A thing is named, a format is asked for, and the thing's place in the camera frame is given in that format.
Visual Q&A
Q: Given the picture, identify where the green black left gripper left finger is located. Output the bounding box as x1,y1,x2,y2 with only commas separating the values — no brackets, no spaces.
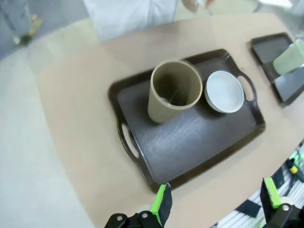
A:
104,182,173,228

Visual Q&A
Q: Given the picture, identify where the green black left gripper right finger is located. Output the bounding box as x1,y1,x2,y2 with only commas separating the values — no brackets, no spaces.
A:
261,177,304,228

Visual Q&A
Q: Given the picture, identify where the person's right hand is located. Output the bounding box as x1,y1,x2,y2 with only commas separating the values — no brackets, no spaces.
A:
181,0,199,14

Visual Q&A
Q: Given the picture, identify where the person's left hand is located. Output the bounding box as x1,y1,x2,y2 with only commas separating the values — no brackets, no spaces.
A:
204,0,218,10

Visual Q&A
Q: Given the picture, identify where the tall beige cup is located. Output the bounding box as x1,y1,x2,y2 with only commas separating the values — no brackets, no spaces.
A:
147,59,204,124

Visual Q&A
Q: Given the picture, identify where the white bowl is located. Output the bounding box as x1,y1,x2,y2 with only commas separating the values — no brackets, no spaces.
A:
204,70,245,114

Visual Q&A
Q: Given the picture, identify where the tall pale green cup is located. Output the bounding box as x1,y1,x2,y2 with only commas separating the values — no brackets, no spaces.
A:
272,39,304,76

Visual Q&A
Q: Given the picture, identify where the white table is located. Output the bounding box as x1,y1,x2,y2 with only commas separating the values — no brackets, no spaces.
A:
253,0,304,15

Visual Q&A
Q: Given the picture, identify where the person in white jacket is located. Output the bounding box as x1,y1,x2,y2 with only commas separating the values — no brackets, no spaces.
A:
82,0,183,43

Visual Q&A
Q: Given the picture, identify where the white cable bundle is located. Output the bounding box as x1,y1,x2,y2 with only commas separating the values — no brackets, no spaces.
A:
211,140,304,228

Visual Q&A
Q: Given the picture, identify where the yellow green cable connector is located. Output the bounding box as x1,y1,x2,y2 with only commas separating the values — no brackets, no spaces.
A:
288,158,300,175

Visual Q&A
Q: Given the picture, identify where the dark brown handled serving tray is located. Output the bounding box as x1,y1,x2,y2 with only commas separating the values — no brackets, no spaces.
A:
250,32,304,106
107,48,266,193

